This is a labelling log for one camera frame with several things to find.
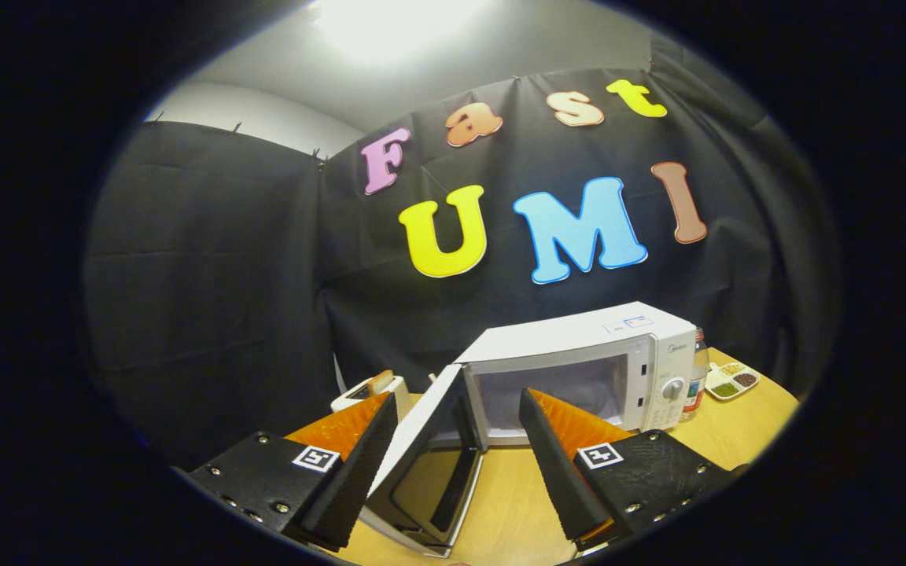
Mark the white divided bean dish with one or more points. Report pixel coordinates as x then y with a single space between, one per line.
716 379

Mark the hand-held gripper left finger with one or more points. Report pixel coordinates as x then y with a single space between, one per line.
355 479

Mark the clear plastic water bottle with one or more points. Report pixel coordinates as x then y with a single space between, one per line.
695 385

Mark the white microwave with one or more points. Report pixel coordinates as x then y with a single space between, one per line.
657 346

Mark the toast slice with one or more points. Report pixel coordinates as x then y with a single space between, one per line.
380 383

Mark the white toaster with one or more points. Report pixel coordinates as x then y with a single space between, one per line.
347 402

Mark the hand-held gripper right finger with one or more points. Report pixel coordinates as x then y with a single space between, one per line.
559 472

